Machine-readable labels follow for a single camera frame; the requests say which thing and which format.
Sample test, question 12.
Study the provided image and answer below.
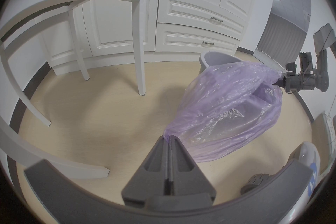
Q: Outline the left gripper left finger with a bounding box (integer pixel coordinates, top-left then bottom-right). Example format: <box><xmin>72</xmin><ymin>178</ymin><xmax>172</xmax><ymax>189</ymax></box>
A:
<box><xmin>121</xmin><ymin>136</ymin><xmax>170</xmax><ymax>204</ymax></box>

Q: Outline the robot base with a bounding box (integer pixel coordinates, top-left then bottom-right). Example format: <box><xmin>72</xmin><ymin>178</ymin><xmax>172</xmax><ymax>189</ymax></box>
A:
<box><xmin>240</xmin><ymin>140</ymin><xmax>323</xmax><ymax>221</ymax></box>

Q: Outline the white trash bin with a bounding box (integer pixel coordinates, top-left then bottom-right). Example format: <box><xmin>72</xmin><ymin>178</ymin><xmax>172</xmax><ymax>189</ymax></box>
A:
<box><xmin>199</xmin><ymin>50</ymin><xmax>247</xmax><ymax>79</ymax></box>

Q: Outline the grey curtain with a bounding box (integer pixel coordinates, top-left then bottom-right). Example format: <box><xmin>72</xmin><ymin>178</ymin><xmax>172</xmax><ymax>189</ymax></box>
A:
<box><xmin>256</xmin><ymin>12</ymin><xmax>307</xmax><ymax>67</ymax></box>

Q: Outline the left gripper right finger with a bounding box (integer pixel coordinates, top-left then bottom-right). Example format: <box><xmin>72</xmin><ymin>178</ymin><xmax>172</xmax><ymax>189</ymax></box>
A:
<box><xmin>169</xmin><ymin>135</ymin><xmax>217</xmax><ymax>204</ymax></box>

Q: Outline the purple plastic bag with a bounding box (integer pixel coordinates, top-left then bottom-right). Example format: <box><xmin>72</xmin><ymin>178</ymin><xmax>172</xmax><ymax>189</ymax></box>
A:
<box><xmin>163</xmin><ymin>61</ymin><xmax>284</xmax><ymax>163</ymax></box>

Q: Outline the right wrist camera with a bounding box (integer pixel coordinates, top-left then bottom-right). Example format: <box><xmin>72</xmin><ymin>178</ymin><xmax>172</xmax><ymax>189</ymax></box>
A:
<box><xmin>286</xmin><ymin>61</ymin><xmax>298</xmax><ymax>74</ymax></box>

